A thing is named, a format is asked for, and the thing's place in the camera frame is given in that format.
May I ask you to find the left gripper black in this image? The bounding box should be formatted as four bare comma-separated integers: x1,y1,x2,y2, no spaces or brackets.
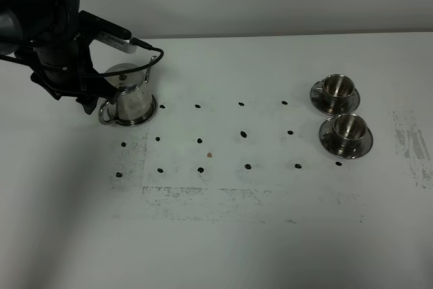
15,33,119,115

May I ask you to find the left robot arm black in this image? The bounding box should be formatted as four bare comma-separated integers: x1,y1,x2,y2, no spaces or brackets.
1,0,131,114

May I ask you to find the teapot saucer stainless steel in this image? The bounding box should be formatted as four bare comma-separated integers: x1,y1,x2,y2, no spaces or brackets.
114,95,157,127

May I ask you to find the far stainless steel saucer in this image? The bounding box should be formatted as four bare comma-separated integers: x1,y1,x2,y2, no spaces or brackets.
309,80,361,116

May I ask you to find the near stainless steel saucer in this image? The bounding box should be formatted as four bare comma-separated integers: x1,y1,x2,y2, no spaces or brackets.
319,129,373,159

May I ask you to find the far stainless steel teacup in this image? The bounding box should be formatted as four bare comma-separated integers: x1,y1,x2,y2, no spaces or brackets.
310,74,355,107

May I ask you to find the stainless steel teacup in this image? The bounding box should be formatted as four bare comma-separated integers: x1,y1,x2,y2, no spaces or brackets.
310,74,355,107
319,114,372,149

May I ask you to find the near stainless steel teacup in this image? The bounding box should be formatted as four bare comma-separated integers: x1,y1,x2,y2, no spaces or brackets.
319,114,372,149

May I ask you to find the left camera cable black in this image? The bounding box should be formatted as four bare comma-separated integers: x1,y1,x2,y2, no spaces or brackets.
0,37,165,95

